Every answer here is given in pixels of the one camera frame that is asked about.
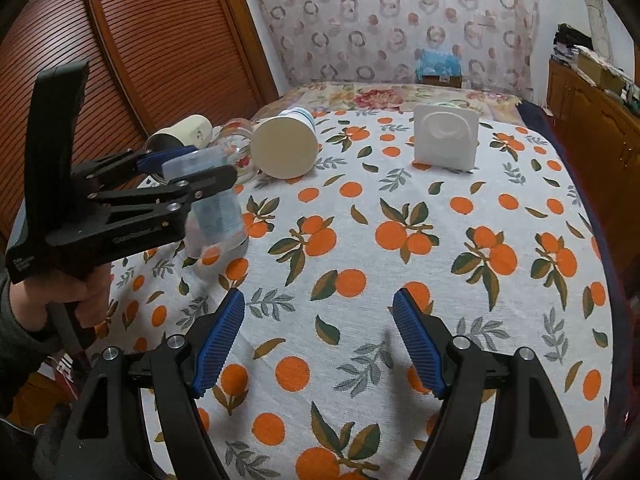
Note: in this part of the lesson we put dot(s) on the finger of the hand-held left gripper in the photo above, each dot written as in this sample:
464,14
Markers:
160,159
210,182

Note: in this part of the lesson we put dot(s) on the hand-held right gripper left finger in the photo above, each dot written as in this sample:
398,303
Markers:
220,345

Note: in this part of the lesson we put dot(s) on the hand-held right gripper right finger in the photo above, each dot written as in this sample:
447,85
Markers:
417,345

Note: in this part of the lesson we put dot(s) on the clear plastic cup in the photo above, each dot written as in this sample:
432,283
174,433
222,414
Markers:
220,210

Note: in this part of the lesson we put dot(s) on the person's left forearm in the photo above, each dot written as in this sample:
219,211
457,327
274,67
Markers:
15,345

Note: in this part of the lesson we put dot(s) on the person's left hand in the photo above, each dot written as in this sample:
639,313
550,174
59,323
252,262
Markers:
67,292

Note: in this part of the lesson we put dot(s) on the clear glass mug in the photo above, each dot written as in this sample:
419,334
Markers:
241,160

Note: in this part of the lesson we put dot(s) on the cream ceramic mug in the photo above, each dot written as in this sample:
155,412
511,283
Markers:
187,130

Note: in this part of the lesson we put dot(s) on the wooden louvered wardrobe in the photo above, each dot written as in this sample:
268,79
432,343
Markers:
150,35

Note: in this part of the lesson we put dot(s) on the orange print tablecloth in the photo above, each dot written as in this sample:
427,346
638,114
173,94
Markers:
350,200

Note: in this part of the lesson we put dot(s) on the floral bedspread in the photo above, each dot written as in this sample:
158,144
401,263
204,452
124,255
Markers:
380,95

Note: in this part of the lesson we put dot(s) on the white square box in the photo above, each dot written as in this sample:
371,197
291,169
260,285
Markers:
445,135

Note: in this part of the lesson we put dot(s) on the small cardboard box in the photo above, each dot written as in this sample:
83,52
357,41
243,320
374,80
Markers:
441,81

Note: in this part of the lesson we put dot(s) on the blue plastic bag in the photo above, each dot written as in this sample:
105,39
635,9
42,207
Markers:
437,62

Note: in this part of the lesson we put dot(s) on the wooden cabinet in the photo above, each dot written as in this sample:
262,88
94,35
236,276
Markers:
595,120

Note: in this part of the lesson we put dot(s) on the pile of books and papers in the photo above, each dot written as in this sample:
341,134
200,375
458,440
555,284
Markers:
590,60

